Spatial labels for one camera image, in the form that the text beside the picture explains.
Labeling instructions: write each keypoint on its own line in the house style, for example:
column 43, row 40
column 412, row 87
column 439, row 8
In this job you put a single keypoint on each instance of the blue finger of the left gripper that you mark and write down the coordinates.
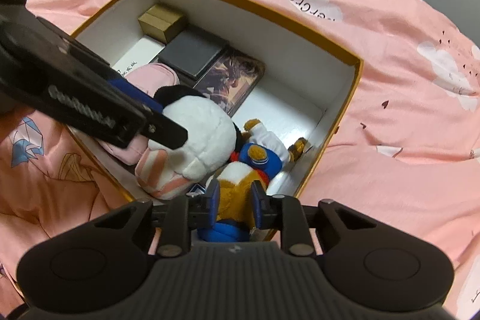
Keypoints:
column 135, row 93

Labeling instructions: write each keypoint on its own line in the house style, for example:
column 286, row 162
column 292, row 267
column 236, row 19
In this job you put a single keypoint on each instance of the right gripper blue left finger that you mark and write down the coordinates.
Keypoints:
column 200, row 210

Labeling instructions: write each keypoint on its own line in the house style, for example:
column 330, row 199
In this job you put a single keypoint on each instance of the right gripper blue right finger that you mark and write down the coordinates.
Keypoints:
column 277, row 211

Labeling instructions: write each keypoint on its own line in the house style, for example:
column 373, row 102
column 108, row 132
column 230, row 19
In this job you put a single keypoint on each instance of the pink pouch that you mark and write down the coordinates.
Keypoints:
column 141, row 85

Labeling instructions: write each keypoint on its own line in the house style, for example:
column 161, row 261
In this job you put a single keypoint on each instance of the brown plush with blue hat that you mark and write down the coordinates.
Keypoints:
column 261, row 158

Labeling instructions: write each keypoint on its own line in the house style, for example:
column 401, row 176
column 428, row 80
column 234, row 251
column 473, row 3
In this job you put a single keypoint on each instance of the white glasses case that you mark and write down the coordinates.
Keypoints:
column 140, row 54

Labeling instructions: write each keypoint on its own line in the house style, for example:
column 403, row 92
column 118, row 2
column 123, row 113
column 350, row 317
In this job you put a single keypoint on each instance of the white popcorn plush toy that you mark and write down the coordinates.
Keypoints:
column 212, row 138

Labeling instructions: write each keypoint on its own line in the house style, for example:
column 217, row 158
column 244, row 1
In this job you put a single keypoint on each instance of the small brown cardboard box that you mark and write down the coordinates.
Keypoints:
column 162, row 23

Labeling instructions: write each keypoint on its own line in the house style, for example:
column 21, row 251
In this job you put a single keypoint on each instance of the dark grey box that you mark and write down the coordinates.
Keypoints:
column 192, row 52

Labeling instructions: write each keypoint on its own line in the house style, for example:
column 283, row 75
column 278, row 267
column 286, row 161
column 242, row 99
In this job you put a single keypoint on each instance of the anime print card box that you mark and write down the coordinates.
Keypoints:
column 231, row 79

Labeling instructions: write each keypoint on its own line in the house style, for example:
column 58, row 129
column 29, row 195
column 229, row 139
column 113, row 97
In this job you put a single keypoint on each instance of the orange cardboard storage box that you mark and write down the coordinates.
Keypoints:
column 258, row 93

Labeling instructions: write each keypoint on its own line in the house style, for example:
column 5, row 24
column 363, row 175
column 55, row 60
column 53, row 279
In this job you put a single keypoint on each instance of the pink cloud-print duvet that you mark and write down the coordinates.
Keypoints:
column 389, row 217

